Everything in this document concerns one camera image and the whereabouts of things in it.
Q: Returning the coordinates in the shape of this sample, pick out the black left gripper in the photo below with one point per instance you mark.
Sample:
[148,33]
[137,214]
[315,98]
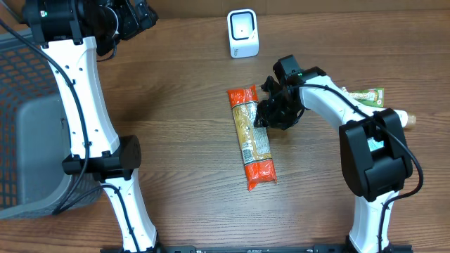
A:
[134,24]

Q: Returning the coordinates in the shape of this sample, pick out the white barcode scanner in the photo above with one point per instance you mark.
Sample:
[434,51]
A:
[243,33]

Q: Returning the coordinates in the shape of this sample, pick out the green yellow snack pouch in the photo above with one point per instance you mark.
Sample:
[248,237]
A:
[370,97]

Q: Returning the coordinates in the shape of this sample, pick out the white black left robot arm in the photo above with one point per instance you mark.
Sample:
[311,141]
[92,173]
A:
[74,36]

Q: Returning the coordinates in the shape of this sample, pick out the orange spaghetti pack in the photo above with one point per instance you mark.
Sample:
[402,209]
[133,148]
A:
[253,141]

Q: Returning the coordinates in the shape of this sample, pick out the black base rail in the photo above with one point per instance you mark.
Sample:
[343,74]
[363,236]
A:
[322,248]

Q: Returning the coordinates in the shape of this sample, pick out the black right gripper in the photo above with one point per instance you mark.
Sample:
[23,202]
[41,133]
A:
[269,114]

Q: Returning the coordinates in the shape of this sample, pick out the grey plastic shopping basket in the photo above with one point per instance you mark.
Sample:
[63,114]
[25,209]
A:
[34,135]

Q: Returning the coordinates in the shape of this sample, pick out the white tube with gold cap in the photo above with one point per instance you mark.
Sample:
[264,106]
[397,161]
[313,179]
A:
[408,120]

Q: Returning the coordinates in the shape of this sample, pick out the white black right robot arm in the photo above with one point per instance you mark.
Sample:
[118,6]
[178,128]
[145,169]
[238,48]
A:
[375,178]

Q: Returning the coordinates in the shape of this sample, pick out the teal snack packet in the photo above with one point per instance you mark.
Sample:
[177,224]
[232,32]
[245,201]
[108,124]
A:
[374,145]

